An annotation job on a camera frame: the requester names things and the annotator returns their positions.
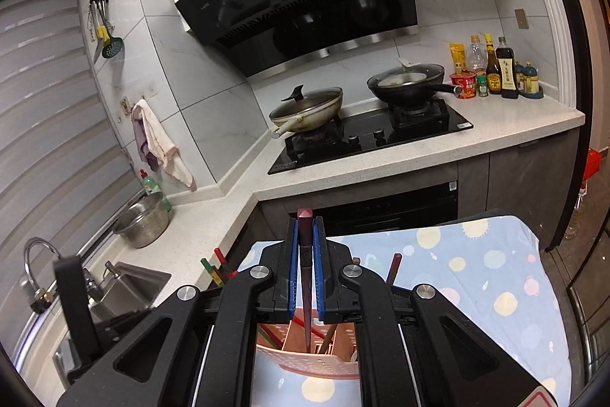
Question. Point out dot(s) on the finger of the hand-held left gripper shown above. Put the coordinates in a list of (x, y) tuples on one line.
[(74, 297)]

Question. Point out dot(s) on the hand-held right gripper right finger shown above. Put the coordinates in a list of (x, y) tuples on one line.
[(320, 273)]

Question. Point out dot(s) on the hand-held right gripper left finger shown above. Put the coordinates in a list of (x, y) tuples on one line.
[(292, 273)]

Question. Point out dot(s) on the brown chopstick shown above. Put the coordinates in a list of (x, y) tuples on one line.
[(393, 268)]

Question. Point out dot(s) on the green chopstick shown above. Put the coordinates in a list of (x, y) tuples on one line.
[(212, 273)]

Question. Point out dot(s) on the pink perforated utensil holder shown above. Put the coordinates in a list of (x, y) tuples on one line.
[(314, 364)]

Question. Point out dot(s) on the steel sink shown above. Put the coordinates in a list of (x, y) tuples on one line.
[(128, 288)]

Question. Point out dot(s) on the small metal sink fitting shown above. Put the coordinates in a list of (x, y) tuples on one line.
[(111, 271)]

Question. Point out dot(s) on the chrome faucet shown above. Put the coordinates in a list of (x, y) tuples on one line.
[(38, 254)]

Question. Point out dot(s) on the black built-in oven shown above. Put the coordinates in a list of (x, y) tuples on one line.
[(381, 206)]

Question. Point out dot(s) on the steel colander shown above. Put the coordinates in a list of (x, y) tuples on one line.
[(140, 223)]

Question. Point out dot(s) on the green dish soap bottle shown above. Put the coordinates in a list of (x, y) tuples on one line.
[(153, 190)]

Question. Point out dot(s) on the black gas stove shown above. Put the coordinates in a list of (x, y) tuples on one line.
[(371, 140)]

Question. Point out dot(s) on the blue planet print tablecloth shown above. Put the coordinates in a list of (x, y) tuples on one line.
[(476, 292)]

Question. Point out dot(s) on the lidded frying pan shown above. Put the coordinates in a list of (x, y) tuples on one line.
[(309, 109)]

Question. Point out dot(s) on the purple hanging cloth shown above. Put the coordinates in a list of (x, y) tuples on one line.
[(142, 144)]

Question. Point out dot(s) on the window blinds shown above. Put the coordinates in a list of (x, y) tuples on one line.
[(43, 125)]

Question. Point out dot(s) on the beige hanging towel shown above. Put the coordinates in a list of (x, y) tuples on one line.
[(164, 144)]

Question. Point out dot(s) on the black wok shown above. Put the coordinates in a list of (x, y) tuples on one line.
[(405, 85)]

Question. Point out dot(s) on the grey base cabinet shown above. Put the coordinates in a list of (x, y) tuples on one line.
[(519, 183)]

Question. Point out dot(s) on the red instant noodle cup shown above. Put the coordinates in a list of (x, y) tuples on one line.
[(463, 86)]

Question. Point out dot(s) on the hanging metal utensil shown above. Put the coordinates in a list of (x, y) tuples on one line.
[(95, 54)]

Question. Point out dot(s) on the small green cap jar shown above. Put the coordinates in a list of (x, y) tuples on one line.
[(483, 87)]

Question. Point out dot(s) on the green skimmer spoon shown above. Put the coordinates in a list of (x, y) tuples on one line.
[(113, 49)]

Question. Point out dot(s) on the yellow seasoning packet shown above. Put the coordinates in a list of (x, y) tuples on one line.
[(456, 56)]

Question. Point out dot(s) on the clear plastic bottle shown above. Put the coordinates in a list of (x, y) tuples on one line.
[(575, 221), (475, 56)]

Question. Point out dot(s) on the yellow label sauce bottle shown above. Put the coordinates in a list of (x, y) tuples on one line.
[(493, 73)]

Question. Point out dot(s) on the yellow hanging tool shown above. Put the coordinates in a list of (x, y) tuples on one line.
[(101, 33)]

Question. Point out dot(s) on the dark soy sauce bottle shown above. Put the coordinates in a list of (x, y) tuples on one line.
[(506, 75)]

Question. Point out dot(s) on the condiment jar set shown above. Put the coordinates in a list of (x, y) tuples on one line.
[(530, 83)]

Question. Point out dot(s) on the red bag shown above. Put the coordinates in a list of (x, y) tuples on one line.
[(594, 164)]

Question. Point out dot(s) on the wall outlet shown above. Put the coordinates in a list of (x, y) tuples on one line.
[(522, 18)]

